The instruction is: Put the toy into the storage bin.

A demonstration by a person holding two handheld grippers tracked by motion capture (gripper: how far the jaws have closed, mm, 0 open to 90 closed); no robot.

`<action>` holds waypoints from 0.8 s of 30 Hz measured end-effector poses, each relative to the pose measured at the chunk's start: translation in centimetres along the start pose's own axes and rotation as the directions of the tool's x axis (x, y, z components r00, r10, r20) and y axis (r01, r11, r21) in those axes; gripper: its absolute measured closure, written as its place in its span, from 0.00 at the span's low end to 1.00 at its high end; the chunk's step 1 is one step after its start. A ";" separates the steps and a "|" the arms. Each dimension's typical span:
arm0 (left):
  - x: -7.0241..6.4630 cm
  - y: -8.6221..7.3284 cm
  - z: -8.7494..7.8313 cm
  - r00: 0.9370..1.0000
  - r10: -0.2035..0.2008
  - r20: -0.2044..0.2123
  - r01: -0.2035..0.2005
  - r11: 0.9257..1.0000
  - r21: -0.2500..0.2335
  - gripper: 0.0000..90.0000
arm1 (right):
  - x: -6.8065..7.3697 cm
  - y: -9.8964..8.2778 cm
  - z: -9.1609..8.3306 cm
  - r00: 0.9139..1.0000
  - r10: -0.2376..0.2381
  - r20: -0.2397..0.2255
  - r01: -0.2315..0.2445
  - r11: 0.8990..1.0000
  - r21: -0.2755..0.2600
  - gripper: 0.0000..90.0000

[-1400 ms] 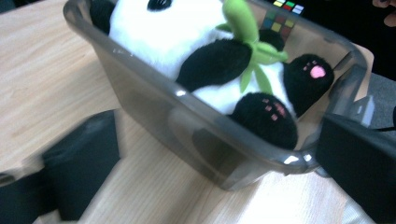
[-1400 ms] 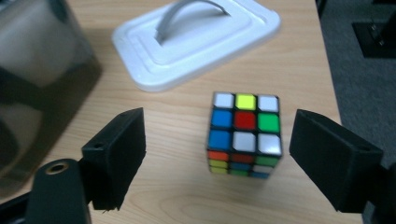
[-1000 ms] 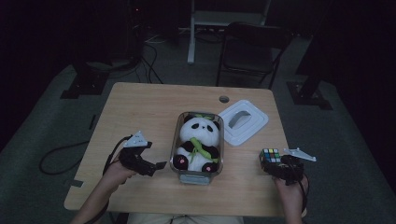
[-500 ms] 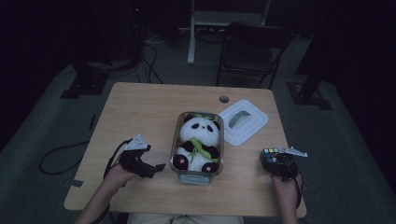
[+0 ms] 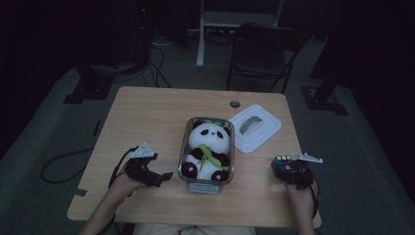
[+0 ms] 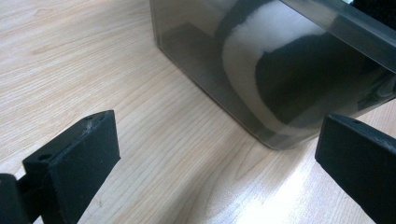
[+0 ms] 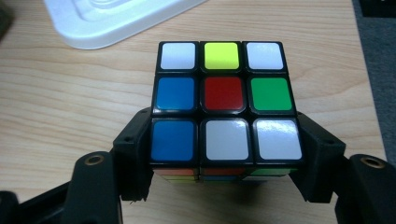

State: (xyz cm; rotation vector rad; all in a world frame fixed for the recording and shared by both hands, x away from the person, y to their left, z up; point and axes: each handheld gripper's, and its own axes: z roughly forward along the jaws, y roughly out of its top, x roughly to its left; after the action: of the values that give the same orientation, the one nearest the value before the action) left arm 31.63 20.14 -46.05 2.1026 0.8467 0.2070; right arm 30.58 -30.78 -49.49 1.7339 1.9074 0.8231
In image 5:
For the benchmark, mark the black folding chair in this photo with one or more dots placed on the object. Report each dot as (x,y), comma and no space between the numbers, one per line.
(261,32)

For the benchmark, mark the black stand with square base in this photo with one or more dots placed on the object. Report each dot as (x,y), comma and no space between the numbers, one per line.
(323,101)
(91,88)

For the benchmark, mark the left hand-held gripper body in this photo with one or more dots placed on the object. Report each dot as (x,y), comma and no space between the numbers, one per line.
(140,169)

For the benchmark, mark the black tape strip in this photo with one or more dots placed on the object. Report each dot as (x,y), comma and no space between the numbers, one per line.
(97,128)

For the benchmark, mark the panda plush toy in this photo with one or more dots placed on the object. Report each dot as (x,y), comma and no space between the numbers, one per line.
(210,140)

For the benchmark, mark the person's left hand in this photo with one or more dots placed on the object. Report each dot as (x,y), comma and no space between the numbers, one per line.
(125,186)

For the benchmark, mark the dark computer tower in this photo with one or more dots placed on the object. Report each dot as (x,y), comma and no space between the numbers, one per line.
(142,32)

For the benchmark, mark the white desk frame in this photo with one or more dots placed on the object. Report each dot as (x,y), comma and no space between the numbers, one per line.
(200,39)

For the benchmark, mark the person's beige pants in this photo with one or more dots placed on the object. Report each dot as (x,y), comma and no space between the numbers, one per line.
(156,229)

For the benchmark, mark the clear storage container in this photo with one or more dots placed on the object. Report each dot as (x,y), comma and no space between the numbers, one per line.
(204,188)

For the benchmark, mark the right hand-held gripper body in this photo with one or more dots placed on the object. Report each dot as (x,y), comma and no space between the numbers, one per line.
(297,174)

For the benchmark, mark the white container lid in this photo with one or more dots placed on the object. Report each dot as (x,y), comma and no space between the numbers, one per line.
(267,130)

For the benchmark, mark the person's right hand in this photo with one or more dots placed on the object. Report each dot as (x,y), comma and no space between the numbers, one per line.
(301,200)

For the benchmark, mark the grey tape piece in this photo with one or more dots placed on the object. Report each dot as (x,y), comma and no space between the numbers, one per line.
(81,192)

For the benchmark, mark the colourful puzzle cube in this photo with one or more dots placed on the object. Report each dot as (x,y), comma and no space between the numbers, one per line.
(283,162)

